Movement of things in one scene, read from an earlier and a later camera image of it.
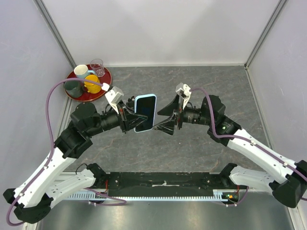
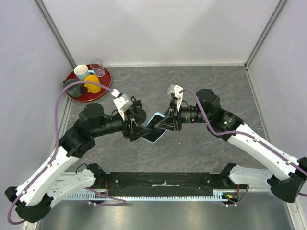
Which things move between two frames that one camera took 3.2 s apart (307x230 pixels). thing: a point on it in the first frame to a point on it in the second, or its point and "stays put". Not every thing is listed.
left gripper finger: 137,119 to 141,132
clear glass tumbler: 97,65 stays put
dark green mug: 73,88 stays put
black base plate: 167,183 stays put
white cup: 81,71 stays put
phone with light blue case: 145,104 to 155,133
